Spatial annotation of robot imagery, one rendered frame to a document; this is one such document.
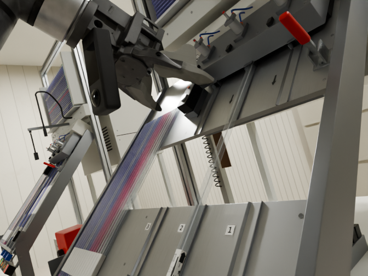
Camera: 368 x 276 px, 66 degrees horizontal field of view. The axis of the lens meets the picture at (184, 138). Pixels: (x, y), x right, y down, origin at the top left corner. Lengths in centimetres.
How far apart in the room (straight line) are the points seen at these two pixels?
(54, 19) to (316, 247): 39
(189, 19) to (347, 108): 63
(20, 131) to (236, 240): 457
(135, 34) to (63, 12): 10
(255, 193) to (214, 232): 333
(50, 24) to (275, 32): 39
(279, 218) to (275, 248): 4
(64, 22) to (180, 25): 60
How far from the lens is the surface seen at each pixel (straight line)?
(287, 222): 36
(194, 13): 93
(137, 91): 49
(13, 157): 473
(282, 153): 344
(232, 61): 67
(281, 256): 34
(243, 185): 380
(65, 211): 486
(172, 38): 101
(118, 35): 46
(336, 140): 38
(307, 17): 58
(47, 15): 42
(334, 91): 43
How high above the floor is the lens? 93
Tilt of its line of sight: 4 degrees up
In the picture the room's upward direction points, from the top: 16 degrees counter-clockwise
